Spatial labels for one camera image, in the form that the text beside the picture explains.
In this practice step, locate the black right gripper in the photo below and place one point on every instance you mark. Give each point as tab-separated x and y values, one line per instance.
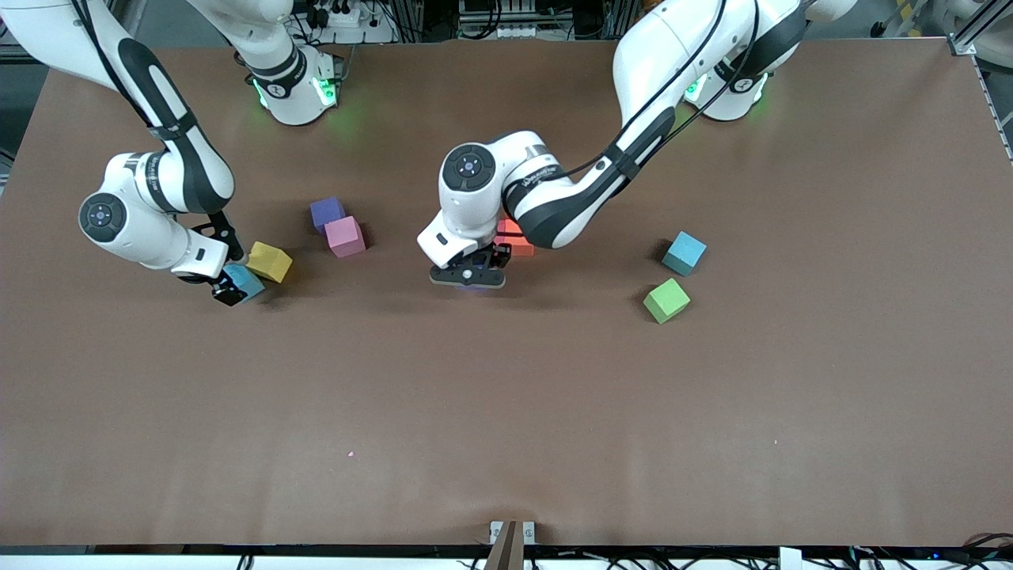
226	296

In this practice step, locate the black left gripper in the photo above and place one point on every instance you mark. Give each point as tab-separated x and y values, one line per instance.
499	255

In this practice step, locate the cyan foam cube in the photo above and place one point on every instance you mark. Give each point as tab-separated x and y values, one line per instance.
684	252
249	283

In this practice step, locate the orange foam cube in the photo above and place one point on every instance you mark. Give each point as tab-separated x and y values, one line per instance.
518	245

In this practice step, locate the yellow foam cube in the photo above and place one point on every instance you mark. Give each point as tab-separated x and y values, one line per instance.
269	262

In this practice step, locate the white Franka right arm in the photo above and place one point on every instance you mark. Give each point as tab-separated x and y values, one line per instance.
142	222

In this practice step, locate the white Franka left arm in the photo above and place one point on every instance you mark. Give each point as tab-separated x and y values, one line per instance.
475	198

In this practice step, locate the purple foam cube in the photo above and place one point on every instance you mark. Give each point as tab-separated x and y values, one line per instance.
327	211

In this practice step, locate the pink foam cube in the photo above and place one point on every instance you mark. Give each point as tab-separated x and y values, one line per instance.
345	236

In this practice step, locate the green foam cube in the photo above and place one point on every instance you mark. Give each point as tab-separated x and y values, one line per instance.
667	301

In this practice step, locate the white power strip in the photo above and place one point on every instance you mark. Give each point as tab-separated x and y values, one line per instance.
514	32
340	16

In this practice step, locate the silver mount bracket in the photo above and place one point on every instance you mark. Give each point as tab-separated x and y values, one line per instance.
511	542

